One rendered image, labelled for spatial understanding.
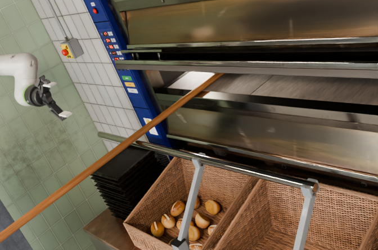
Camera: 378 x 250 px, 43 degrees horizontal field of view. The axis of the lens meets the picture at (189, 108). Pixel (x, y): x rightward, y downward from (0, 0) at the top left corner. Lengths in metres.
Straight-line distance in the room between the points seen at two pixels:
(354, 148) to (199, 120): 0.82
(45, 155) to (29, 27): 0.80
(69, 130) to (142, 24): 1.22
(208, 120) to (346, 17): 0.97
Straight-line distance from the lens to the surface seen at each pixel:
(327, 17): 1.53
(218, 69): 1.73
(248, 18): 1.74
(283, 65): 1.52
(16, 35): 3.06
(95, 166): 1.94
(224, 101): 2.06
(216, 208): 2.37
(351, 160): 1.79
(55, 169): 3.23
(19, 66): 2.18
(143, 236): 2.30
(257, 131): 2.04
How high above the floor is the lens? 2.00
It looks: 23 degrees down
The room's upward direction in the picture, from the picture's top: 22 degrees counter-clockwise
